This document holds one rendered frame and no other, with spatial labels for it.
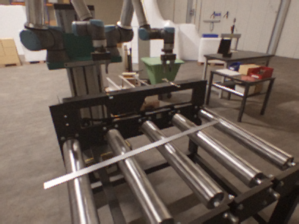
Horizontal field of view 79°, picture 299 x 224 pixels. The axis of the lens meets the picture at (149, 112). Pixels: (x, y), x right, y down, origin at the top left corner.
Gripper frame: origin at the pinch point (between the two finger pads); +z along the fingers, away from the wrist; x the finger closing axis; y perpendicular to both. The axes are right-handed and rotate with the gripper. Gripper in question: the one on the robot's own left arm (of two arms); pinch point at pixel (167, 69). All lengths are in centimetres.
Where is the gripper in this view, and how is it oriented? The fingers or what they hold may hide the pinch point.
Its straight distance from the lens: 163.5
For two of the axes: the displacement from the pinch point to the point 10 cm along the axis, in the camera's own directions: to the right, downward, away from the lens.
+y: 4.4, 4.0, -8.0
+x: 9.0, -2.0, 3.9
